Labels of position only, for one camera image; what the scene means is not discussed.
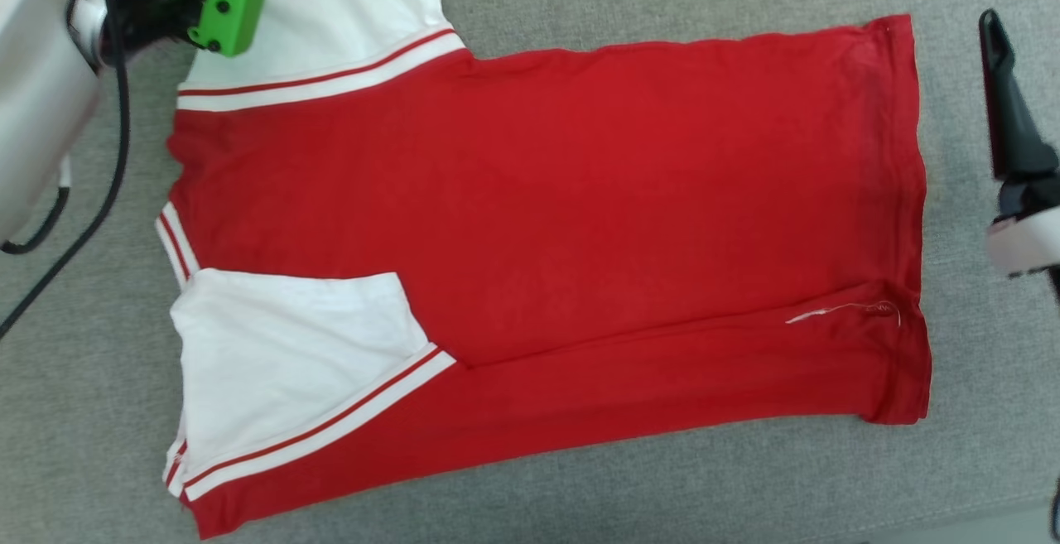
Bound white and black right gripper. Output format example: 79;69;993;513
979;8;1060;280

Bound short black looped arm cable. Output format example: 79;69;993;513
0;186;72;256

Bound long black left arm cable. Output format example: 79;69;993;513
0;0;133;339

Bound red and white shirt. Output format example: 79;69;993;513
154;0;932;541

